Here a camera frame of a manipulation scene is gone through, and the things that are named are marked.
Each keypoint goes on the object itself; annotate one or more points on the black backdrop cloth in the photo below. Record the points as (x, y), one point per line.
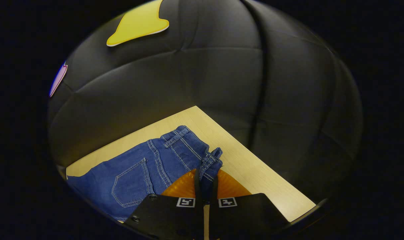
(222, 83)

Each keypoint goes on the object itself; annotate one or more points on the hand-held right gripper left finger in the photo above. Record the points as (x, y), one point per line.
(168, 216)

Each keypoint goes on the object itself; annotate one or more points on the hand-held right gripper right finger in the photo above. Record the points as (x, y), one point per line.
(242, 216)

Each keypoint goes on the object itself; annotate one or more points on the blue denim jeans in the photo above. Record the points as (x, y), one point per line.
(138, 173)

